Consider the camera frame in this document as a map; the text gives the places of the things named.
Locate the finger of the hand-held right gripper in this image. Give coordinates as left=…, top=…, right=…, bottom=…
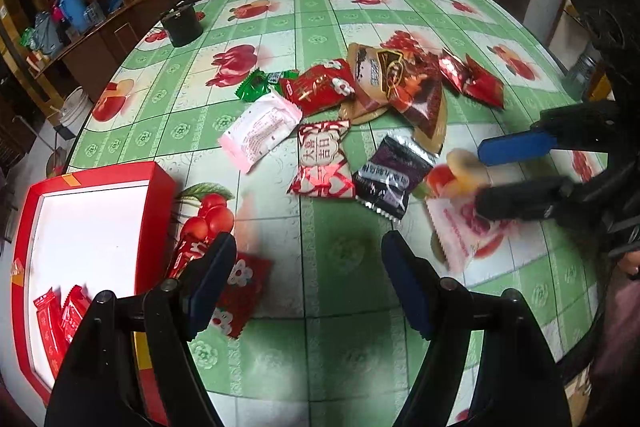
left=477, top=101, right=621, bottom=166
left=474, top=177, right=586, bottom=222

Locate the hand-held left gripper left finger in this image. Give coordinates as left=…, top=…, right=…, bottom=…
left=45, top=232, right=238, bottom=427

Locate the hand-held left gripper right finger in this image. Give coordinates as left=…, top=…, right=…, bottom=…
left=381, top=231, right=573, bottom=427

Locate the red white-flower snack packet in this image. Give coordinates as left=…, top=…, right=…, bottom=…
left=279, top=59, right=358, bottom=118
left=212, top=252, right=275, bottom=340

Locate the long red snack packet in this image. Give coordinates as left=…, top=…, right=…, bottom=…
left=167, top=227, right=213, bottom=280

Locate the clear fruit jelly packet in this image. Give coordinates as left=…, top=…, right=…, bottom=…
left=425, top=149, right=506, bottom=273

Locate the dark brown snack packet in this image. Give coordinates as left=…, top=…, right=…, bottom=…
left=377, top=47, right=448, bottom=138

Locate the dark purple snack packet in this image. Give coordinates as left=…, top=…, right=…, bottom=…
left=351, top=134, right=435, bottom=222

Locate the red cardboard box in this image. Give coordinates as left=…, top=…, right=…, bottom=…
left=10, top=161, right=177, bottom=427

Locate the small red snack packet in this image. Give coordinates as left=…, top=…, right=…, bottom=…
left=33, top=288, right=63, bottom=373
left=59, top=285, right=93, bottom=348

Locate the red and white snack packet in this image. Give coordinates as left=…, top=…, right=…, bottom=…
left=286, top=119, right=357, bottom=200

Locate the white pink snack packet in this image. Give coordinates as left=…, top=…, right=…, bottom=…
left=218, top=93, right=304, bottom=174

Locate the plain tan snack packet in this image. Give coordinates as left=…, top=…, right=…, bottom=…
left=339, top=97, right=447, bottom=156

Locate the tan chocolate snack packet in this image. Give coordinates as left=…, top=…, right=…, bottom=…
left=347, top=42, right=416, bottom=112

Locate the green snack packet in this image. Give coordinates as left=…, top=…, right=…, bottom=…
left=235, top=68, right=283, bottom=104

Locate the person's right forearm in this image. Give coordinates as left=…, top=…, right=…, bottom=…
left=590, top=267, right=640, bottom=408

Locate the person's right hand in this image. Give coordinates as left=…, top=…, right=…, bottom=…
left=619, top=251, right=640, bottom=280

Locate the green fruit-print tablecloth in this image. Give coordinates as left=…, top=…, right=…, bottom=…
left=65, top=0, right=608, bottom=427

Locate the metal can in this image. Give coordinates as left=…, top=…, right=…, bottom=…
left=561, top=42, right=601, bottom=100

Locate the white plastic bucket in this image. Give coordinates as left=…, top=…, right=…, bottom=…
left=52, top=86, right=93, bottom=140

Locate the black cylindrical container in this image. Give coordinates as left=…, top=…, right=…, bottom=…
left=160, top=3, right=204, bottom=48

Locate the grey-blue thermos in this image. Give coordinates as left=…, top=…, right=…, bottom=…
left=32, top=12, right=61, bottom=55

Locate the blue thermos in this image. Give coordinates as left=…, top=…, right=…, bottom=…
left=59, top=0, right=91, bottom=35

